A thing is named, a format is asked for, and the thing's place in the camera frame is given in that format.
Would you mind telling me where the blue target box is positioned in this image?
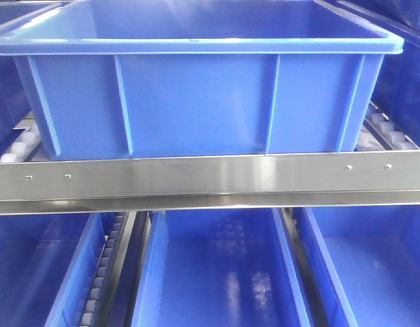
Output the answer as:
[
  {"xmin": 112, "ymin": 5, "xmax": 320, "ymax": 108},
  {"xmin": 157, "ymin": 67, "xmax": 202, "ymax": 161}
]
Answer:
[{"xmin": 0, "ymin": 1, "xmax": 403, "ymax": 160}]

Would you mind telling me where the blue bin right of box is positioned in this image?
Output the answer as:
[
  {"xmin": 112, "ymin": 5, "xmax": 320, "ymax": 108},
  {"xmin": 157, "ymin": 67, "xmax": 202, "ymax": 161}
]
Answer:
[{"xmin": 332, "ymin": 1, "xmax": 420, "ymax": 147}]

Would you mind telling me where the blue bin of box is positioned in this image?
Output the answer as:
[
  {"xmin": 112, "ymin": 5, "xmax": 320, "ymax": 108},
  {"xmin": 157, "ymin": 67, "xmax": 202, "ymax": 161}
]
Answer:
[
  {"xmin": 0, "ymin": 1, "xmax": 69, "ymax": 163},
  {"xmin": 332, "ymin": 1, "xmax": 420, "ymax": 147}
]

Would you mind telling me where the blue bin left of box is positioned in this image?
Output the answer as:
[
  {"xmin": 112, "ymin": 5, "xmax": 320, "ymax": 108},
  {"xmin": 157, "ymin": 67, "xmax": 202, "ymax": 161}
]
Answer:
[{"xmin": 0, "ymin": 1, "xmax": 69, "ymax": 163}]

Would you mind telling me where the lower centre blue bin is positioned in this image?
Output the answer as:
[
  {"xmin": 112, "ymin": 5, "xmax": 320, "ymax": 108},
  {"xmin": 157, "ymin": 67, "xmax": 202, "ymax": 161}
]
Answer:
[{"xmin": 131, "ymin": 208, "xmax": 312, "ymax": 326}]

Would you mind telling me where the lower roller track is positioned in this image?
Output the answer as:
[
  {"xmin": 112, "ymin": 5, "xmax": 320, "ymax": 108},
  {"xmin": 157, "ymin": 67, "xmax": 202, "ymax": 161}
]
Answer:
[{"xmin": 79, "ymin": 213, "xmax": 133, "ymax": 326}]

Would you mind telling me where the lower right blue bin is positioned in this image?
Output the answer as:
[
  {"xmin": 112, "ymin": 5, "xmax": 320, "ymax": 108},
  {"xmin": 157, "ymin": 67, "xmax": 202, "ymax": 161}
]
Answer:
[{"xmin": 293, "ymin": 205, "xmax": 420, "ymax": 326}]

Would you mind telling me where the lower left blue bin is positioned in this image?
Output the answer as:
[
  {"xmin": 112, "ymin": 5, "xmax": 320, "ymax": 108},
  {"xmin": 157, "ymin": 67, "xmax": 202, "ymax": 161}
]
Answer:
[{"xmin": 0, "ymin": 213, "xmax": 115, "ymax": 326}]

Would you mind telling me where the steel rack front rail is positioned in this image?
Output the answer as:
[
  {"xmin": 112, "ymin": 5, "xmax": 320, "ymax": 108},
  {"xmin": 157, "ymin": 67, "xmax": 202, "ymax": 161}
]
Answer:
[{"xmin": 0, "ymin": 150, "xmax": 420, "ymax": 215}]

